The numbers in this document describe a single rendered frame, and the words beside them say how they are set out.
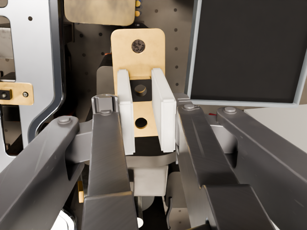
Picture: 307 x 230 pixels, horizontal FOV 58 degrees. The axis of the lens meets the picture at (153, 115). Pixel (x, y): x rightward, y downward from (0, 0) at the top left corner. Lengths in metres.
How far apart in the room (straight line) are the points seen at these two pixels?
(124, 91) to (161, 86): 0.02
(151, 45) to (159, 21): 0.57
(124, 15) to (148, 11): 0.38
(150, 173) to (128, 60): 0.20
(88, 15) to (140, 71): 0.20
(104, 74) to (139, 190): 0.17
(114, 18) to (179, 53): 0.42
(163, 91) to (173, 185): 0.34
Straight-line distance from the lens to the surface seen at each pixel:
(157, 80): 0.17
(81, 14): 0.39
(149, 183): 0.37
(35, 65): 0.50
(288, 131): 0.76
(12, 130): 0.90
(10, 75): 0.56
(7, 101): 0.53
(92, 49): 0.78
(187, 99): 0.16
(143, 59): 0.20
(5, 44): 0.52
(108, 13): 0.39
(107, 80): 0.40
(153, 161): 0.32
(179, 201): 0.50
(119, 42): 0.20
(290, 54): 0.36
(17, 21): 0.50
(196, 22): 0.31
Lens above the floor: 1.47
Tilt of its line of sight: 69 degrees down
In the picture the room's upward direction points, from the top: 166 degrees clockwise
